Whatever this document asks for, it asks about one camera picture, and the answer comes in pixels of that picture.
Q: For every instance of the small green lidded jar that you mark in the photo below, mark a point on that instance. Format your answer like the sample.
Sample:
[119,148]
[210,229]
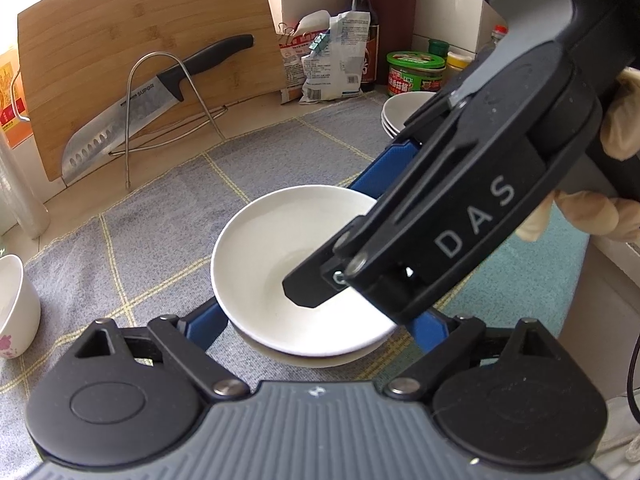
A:
[438,47]

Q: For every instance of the white printed plastic bag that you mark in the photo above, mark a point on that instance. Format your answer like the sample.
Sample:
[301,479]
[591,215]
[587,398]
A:
[332,60]

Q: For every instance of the white pink flower bowl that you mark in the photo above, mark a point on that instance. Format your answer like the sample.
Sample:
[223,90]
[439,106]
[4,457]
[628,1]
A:
[15,305]
[260,260]
[320,361]

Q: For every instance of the grey teal checked dish cloth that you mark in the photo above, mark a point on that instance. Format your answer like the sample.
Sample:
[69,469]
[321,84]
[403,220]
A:
[150,220]

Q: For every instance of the tall plastic wrap roll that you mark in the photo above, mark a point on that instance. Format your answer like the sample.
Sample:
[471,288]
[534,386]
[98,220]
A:
[22,195]

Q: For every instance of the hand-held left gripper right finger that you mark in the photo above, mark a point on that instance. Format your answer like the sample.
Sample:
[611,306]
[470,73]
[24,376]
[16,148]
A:
[425,332]

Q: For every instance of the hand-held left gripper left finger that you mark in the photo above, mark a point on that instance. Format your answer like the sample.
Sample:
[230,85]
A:
[207,325]

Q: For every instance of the white fruit print plate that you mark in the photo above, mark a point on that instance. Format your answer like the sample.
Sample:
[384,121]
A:
[395,134]
[392,125]
[400,105]

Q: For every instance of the person's right hand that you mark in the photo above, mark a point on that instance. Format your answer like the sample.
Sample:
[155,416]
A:
[622,115]

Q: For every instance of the dark soy sauce bottle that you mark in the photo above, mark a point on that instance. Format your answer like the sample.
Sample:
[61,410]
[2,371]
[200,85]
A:
[362,20]

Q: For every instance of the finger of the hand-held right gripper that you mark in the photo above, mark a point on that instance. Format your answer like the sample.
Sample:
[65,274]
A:
[385,170]
[320,280]

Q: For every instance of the green lidded sauce jar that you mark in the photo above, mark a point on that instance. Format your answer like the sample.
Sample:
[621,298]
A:
[415,75]

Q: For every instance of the brown knife block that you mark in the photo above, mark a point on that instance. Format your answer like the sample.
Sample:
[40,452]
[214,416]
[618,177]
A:
[395,15]

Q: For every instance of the bamboo cutting board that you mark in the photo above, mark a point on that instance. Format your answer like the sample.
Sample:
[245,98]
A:
[125,25]

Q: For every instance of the yellow carton box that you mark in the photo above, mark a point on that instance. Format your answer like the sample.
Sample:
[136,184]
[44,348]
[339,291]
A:
[10,105]

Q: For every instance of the yellow lidded jar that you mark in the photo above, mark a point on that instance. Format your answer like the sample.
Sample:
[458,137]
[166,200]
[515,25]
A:
[457,62]

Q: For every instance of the clear bottle red cap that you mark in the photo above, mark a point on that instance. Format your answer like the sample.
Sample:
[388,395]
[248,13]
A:
[495,40]

